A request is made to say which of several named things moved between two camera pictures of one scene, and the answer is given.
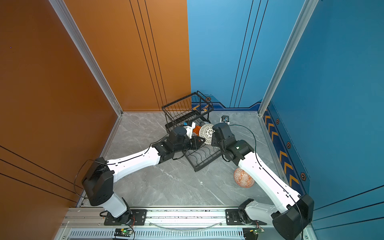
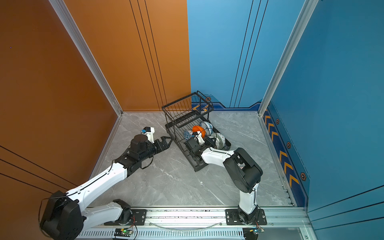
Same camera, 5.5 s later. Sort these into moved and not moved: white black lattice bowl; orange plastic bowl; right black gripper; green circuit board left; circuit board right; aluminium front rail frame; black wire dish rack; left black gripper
Moved: white black lattice bowl; right black gripper; left black gripper
Not moved: aluminium front rail frame; black wire dish rack; green circuit board left; circuit board right; orange plastic bowl
